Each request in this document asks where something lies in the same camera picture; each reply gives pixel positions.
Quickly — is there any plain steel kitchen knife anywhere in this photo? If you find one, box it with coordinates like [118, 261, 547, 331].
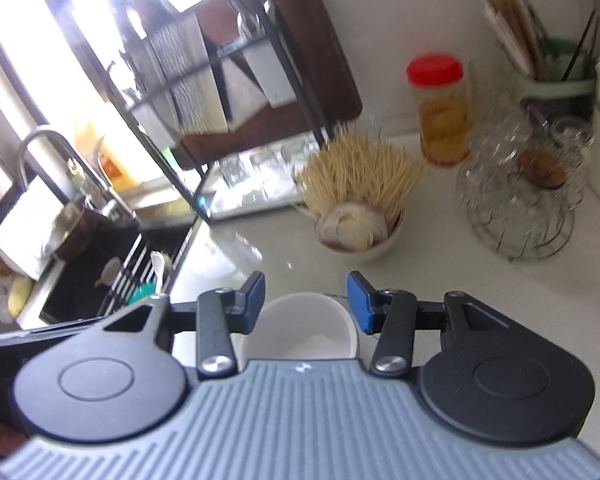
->
[240, 45, 301, 108]
[219, 57, 271, 126]

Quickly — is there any black kitchen sink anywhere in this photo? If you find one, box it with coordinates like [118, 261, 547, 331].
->
[40, 217, 203, 323]

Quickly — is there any plain steel cleaver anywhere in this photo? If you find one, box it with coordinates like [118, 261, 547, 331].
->
[122, 60, 181, 136]

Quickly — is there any bundle of wooden chopsticks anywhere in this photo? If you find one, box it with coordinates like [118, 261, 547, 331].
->
[482, 0, 548, 81]

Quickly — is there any white spoon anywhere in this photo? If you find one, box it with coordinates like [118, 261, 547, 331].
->
[150, 252, 168, 293]

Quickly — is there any small white ceramic bowl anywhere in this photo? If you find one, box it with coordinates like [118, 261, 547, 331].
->
[241, 292, 361, 361]

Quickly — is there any set of clear glass cups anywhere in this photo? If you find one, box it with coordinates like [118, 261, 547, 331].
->
[455, 95, 596, 261]

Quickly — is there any white bowl with brown rim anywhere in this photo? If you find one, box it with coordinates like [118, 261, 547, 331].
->
[314, 207, 405, 262]

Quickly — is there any dark window frame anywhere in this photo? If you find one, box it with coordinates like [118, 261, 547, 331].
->
[0, 0, 241, 171]

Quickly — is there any tall steel faucet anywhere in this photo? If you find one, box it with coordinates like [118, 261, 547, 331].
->
[16, 129, 136, 226]

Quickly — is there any amber glass cup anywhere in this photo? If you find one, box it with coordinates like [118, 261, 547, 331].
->
[522, 149, 568, 190]

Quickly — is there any textured steel cleaver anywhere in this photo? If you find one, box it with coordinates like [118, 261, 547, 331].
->
[147, 12, 231, 136]

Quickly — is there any orange liquid bottle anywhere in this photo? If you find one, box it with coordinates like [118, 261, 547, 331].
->
[75, 120, 146, 193]

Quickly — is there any yellow sponge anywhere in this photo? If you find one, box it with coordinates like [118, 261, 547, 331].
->
[7, 277, 35, 318]

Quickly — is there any bundle of dry noodles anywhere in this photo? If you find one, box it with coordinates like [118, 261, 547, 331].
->
[295, 122, 428, 216]

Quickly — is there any white plastic board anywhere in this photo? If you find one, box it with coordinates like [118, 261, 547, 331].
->
[0, 177, 68, 281]

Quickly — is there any steel roll-up sink rack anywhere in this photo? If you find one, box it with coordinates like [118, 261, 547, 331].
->
[107, 230, 181, 306]

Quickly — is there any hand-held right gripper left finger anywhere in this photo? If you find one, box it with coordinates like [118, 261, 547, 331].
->
[102, 271, 267, 380]

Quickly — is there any clear drain tray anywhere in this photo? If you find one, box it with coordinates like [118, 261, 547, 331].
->
[197, 132, 326, 223]

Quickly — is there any dark brown cutting board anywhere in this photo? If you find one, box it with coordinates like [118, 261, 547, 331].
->
[180, 0, 363, 168]

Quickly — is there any small drinking glass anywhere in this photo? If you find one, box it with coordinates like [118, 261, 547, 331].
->
[282, 137, 321, 171]
[220, 155, 248, 191]
[250, 147, 281, 181]

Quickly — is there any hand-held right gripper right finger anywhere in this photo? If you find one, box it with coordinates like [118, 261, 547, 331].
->
[346, 271, 530, 377]

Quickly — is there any metal wire cup rack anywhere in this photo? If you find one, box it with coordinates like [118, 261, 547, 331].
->
[467, 210, 576, 262]

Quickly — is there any steel pot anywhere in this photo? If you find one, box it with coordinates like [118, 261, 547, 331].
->
[42, 197, 98, 261]

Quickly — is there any black metal knife rack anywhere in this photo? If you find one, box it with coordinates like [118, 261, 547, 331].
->
[95, 0, 331, 223]

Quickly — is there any green white utensil holder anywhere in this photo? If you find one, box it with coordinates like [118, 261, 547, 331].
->
[510, 35, 598, 126]

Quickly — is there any garlic bulb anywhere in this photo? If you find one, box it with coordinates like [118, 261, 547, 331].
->
[316, 202, 388, 251]

